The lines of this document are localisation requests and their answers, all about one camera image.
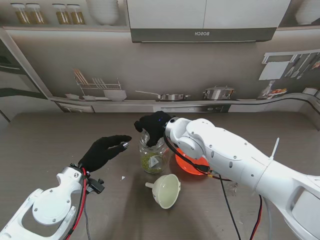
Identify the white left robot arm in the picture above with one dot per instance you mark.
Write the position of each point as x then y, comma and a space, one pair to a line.
52, 207

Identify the green mung beans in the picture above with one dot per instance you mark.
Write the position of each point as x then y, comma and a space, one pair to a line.
148, 166

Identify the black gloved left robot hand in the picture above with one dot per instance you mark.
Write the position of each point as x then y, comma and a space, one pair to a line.
98, 155

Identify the orange plastic bowl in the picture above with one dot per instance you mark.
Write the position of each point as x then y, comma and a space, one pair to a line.
185, 165

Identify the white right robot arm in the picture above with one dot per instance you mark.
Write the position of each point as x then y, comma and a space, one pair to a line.
237, 155

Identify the white Bosch dishwasher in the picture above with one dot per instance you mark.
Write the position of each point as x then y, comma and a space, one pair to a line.
160, 75

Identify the cream plastic funnel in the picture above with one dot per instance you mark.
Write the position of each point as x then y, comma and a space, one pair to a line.
166, 195

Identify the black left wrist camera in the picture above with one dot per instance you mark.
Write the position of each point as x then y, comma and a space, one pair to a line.
97, 186

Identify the white zip tie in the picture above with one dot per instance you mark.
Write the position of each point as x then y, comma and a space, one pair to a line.
274, 150

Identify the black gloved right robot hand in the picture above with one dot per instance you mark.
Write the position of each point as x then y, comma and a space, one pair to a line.
156, 123

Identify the clear glass jar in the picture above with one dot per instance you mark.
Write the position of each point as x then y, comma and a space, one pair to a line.
153, 160

